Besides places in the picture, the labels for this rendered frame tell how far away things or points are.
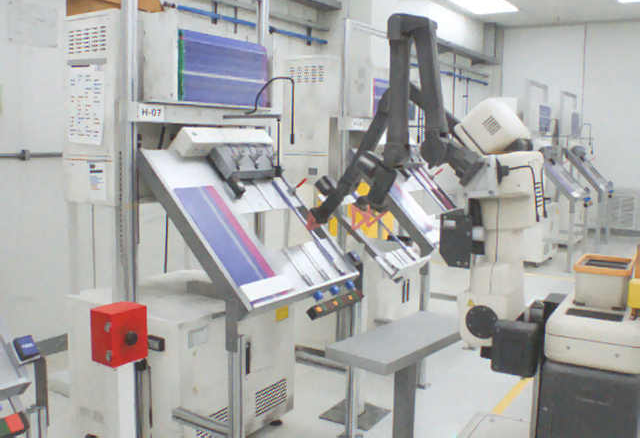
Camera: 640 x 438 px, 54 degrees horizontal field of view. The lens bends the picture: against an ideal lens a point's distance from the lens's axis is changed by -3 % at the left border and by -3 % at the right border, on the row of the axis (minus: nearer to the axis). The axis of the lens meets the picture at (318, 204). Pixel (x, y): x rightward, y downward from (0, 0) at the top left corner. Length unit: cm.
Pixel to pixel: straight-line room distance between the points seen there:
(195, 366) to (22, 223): 172
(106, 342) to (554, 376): 121
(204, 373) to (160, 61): 115
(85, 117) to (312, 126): 146
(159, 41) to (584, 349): 172
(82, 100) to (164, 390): 112
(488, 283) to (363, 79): 186
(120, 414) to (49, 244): 207
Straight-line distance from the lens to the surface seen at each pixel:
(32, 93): 381
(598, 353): 178
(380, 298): 350
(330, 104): 354
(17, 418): 154
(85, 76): 256
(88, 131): 255
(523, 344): 188
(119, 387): 193
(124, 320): 186
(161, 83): 240
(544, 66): 997
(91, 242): 406
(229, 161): 248
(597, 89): 978
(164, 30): 241
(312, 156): 358
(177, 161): 240
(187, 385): 238
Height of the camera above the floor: 126
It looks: 6 degrees down
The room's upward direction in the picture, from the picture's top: 1 degrees clockwise
